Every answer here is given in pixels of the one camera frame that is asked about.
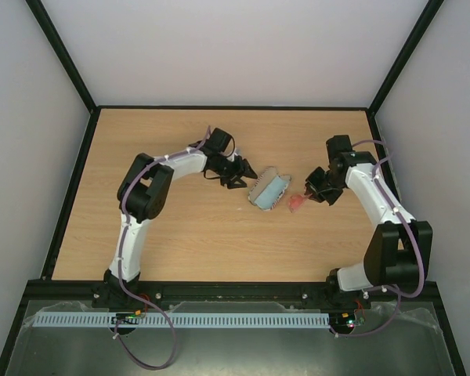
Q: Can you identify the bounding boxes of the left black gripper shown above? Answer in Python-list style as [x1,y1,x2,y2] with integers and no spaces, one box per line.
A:
[214,154,259,189]

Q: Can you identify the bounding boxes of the red thin frame sunglasses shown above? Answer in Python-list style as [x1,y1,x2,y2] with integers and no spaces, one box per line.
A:
[287,191,313,213]

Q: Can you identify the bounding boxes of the patterned sunglasses case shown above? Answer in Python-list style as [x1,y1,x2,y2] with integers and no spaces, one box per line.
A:
[248,166,292,212]

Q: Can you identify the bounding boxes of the blue cleaning cloth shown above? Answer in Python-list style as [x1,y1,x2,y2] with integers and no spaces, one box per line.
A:
[255,175,288,211]

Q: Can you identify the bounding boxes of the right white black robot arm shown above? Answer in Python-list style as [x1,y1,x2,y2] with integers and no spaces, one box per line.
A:
[305,135,433,307]

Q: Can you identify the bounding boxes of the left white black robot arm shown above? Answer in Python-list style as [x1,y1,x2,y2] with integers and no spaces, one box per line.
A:
[92,128,257,309]

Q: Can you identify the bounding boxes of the right circuit board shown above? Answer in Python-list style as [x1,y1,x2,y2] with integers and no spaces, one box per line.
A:
[329,309,366,328]

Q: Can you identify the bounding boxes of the circuit board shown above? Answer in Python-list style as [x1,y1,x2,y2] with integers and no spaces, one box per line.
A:
[110,310,146,325]
[329,309,366,328]

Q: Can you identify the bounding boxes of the left circuit board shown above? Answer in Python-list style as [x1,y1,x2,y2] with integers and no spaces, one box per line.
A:
[110,310,146,325]

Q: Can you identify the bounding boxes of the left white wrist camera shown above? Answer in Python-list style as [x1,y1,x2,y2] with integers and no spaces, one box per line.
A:
[230,148,240,161]

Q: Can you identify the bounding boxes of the light blue slotted cable duct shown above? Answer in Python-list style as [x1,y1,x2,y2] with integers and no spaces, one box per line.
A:
[32,312,330,329]

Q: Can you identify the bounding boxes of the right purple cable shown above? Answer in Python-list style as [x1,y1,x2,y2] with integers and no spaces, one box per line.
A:
[331,139,426,338]

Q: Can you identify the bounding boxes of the purple cable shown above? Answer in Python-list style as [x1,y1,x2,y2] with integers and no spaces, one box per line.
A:
[117,125,215,371]
[331,139,426,338]

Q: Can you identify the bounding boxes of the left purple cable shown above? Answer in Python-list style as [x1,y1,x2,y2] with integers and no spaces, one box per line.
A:
[117,125,215,371]

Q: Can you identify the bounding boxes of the black aluminium frame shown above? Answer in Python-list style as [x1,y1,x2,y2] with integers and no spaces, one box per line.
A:
[0,0,468,376]

